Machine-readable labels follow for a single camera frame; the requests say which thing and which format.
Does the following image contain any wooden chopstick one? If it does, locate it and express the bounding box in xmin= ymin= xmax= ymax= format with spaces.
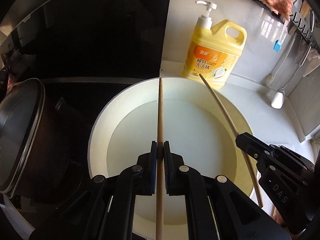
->
xmin=156 ymin=77 xmax=164 ymax=240

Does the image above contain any blue silicone brush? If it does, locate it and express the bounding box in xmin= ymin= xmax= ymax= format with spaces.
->
xmin=273 ymin=20 xmax=289 ymax=52

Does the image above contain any steel spatula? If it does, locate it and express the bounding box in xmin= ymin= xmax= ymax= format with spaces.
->
xmin=271 ymin=42 xmax=313 ymax=109

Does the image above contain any white rag on hook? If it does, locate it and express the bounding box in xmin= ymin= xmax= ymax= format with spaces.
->
xmin=303 ymin=49 xmax=320 ymax=77

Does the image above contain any wooden chopstick two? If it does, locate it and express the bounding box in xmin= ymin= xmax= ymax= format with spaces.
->
xmin=198 ymin=74 xmax=264 ymax=209

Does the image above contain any yellow dish soap bottle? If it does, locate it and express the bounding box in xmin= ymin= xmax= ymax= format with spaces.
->
xmin=181 ymin=0 xmax=247 ymax=90

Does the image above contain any white round basin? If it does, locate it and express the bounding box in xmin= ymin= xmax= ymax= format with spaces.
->
xmin=87 ymin=76 xmax=258 ymax=240

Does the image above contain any black cooking pot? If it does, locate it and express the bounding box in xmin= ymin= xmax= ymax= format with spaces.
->
xmin=1 ymin=78 xmax=45 ymax=198

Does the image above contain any black wall hook rail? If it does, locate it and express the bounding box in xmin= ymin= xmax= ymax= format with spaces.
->
xmin=254 ymin=0 xmax=319 ymax=53

